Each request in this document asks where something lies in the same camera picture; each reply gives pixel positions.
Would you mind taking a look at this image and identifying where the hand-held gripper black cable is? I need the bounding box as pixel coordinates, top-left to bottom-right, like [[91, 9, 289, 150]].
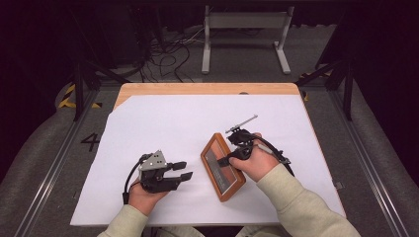
[[249, 132, 296, 178], [122, 152, 154, 205]]

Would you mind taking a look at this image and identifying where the tangle of black floor cables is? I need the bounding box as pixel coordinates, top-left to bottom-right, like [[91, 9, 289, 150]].
[[139, 26, 206, 84]]

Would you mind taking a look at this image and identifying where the black metal stand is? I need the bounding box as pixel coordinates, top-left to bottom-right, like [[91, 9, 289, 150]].
[[295, 58, 356, 122], [70, 58, 130, 122]]

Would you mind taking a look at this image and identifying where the wooden photo frame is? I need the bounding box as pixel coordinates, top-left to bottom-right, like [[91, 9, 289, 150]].
[[200, 131, 248, 203]]

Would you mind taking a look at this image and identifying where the left hand-held gripper black cable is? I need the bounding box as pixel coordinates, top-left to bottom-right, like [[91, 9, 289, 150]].
[[122, 152, 154, 205]]

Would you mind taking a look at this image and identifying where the white paper sheet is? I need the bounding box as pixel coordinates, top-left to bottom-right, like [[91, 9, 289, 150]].
[[69, 94, 347, 228]]

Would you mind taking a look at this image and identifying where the yellow black hazard tape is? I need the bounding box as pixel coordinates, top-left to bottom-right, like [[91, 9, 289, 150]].
[[297, 70, 332, 103], [57, 83, 104, 110]]

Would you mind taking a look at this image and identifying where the person's left leg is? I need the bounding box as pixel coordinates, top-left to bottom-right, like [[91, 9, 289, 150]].
[[153, 226, 206, 237]]

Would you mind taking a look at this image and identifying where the person's right leg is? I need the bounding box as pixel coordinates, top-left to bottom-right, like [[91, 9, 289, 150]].
[[234, 224, 293, 237]]

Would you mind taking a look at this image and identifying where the person's leg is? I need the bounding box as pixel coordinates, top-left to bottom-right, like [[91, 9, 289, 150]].
[[234, 224, 293, 237], [153, 226, 206, 237]]

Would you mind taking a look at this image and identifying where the person's left hand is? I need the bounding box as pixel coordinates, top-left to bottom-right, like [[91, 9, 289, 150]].
[[126, 177, 170, 217]]

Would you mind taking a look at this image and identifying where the right hand-held gripper black cable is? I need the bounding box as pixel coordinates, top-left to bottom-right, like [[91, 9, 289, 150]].
[[249, 132, 296, 178]]

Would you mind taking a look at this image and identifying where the dark equipment case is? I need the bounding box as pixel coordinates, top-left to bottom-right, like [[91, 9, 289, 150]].
[[98, 5, 160, 71]]

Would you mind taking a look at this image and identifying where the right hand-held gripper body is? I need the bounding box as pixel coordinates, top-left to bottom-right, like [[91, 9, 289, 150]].
[[224, 114, 259, 163]]

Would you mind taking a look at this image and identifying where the aluminium floor rail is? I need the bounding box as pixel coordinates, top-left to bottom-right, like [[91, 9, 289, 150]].
[[328, 90, 410, 237], [13, 88, 101, 237]]

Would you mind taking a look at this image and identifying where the grey metal stand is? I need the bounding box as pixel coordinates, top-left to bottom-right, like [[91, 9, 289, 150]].
[[201, 5, 295, 76]]

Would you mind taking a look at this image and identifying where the person's right hand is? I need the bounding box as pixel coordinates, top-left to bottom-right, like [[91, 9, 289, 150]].
[[227, 131, 282, 184]]

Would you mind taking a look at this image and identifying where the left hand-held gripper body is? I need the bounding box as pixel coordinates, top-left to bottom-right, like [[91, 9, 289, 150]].
[[137, 149, 183, 195]]

